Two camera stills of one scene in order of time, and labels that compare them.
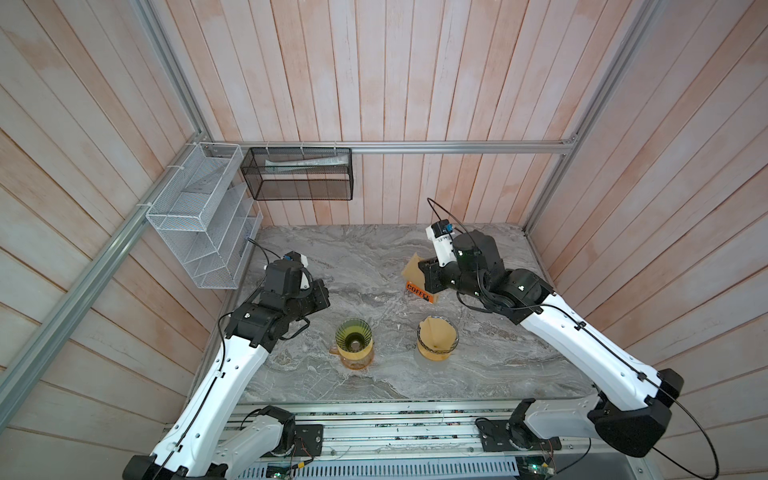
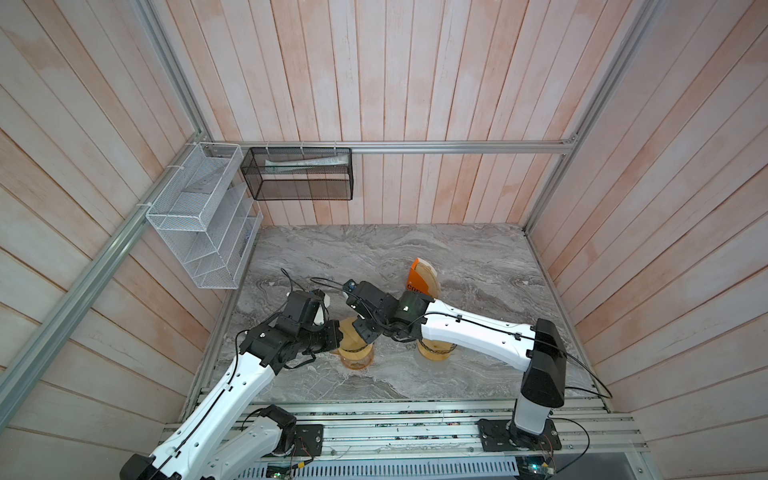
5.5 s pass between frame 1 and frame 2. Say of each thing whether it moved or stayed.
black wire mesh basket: stayed
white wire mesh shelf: stayed
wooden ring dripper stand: stayed
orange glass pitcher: stayed
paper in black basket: stayed
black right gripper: moved
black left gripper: moved
